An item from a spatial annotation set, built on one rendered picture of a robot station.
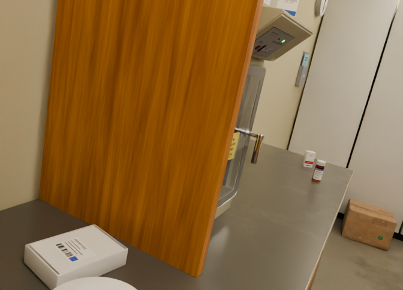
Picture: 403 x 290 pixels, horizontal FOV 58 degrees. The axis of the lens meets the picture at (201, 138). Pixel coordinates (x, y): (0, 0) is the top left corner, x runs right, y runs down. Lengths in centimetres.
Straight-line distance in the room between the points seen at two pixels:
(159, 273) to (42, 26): 64
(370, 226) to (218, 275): 291
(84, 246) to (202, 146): 31
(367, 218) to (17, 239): 315
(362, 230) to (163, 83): 312
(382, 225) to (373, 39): 170
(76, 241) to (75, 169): 21
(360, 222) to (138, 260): 299
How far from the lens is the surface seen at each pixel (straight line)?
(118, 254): 79
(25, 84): 98
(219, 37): 71
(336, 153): 391
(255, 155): 105
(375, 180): 394
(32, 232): 93
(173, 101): 75
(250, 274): 89
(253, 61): 100
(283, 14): 77
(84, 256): 77
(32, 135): 103
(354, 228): 369
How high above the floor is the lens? 141
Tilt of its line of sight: 14 degrees down
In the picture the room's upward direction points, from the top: 12 degrees clockwise
